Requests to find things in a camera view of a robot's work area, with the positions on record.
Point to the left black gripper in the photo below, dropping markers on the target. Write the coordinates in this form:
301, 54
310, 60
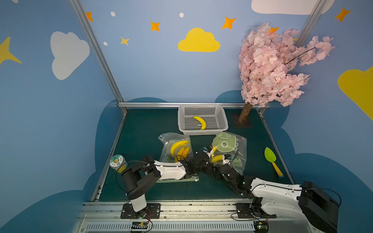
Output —
202, 156

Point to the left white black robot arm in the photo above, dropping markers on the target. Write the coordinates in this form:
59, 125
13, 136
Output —
139, 178

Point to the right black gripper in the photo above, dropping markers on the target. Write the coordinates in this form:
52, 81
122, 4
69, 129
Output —
221, 167

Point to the white perforated plastic basket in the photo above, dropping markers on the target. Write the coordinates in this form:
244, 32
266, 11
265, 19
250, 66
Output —
213, 114

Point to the orange banana bag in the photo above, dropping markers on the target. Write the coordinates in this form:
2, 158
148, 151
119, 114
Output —
186, 152
179, 154

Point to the green printed zip bag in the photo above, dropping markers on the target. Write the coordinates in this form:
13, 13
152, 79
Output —
233, 147

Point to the green toy shovel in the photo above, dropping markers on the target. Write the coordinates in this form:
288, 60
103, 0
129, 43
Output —
271, 157

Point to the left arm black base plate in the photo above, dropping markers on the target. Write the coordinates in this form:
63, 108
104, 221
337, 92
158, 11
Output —
151, 211

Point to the yellow banana bag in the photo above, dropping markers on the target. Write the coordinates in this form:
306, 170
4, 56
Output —
214, 148
178, 144
217, 158

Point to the yellow banana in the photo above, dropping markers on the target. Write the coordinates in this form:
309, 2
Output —
203, 123

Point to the aluminium front rail frame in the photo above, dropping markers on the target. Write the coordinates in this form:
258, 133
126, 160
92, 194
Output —
191, 216

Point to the pink blossom artificial tree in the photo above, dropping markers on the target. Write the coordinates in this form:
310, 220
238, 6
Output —
266, 60

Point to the clear zip bag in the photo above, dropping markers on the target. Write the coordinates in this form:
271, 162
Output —
174, 154

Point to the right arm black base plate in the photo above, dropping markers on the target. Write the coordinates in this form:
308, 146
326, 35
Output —
252, 210

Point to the small round labelled jar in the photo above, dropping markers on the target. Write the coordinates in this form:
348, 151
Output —
118, 163

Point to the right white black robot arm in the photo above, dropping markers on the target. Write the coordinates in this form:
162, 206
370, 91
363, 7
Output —
307, 201

